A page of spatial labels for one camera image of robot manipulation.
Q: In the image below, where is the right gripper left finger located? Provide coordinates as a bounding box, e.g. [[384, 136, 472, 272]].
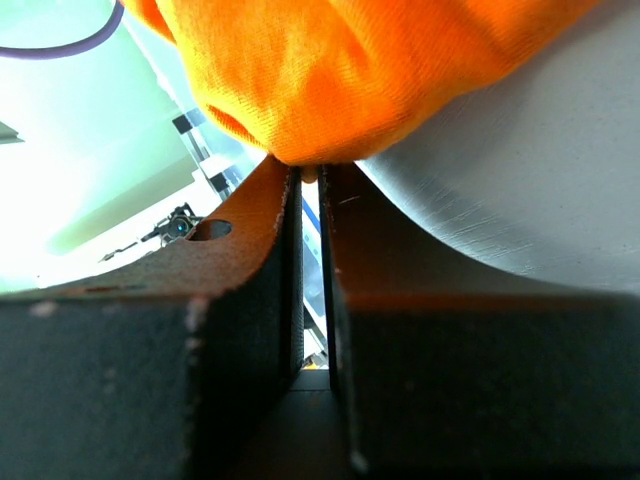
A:
[[1, 158, 303, 479]]

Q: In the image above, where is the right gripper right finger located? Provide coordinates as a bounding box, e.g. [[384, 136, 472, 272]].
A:
[[320, 165, 639, 479]]

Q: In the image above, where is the orange t shirt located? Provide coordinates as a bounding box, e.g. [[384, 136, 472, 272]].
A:
[[125, 0, 593, 166]]

